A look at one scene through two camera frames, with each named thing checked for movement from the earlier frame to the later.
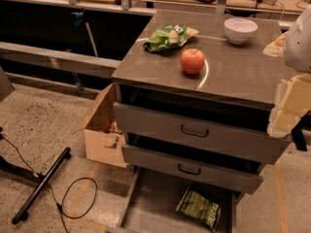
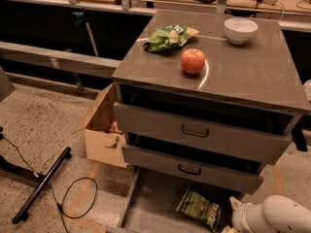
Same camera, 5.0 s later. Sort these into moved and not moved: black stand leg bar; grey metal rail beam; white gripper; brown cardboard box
Moved: white gripper
Not moved: brown cardboard box; black stand leg bar; grey metal rail beam
